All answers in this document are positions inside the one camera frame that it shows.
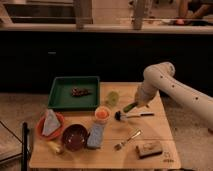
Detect green pepper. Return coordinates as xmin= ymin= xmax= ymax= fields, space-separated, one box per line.
xmin=123 ymin=102 xmax=138 ymax=113

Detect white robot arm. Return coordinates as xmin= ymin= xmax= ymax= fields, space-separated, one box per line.
xmin=135 ymin=62 xmax=213 ymax=131

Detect green plastic cup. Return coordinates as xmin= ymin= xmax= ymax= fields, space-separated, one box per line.
xmin=106 ymin=91 xmax=119 ymax=107

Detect small cup with orange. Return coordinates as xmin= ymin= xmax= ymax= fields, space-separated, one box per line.
xmin=95 ymin=106 xmax=110 ymax=124

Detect black dish brush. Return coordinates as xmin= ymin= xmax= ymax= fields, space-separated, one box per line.
xmin=114 ymin=111 xmax=153 ymax=121

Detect metal fork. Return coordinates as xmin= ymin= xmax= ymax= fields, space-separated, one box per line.
xmin=114 ymin=130 xmax=142 ymax=151

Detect brown wooden block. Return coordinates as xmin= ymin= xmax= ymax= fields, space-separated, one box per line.
xmin=136 ymin=141 xmax=163 ymax=159

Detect blue sponge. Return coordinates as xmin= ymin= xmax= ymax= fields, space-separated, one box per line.
xmin=87 ymin=123 xmax=104 ymax=149

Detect bunch of dark grapes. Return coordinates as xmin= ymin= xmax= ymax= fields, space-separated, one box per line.
xmin=71 ymin=88 xmax=90 ymax=97

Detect green plastic tray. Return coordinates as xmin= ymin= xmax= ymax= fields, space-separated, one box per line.
xmin=48 ymin=76 xmax=100 ymax=111

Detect dark red bowl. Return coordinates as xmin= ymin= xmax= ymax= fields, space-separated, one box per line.
xmin=61 ymin=124 xmax=88 ymax=151

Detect grey folded cloth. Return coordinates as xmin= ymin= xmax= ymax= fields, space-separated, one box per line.
xmin=42 ymin=109 xmax=61 ymax=136

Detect person in background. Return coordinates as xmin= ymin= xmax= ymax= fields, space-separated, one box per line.
xmin=174 ymin=0 xmax=213 ymax=26

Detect black chair frame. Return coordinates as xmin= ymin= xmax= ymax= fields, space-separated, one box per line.
xmin=0 ymin=121 xmax=31 ymax=171

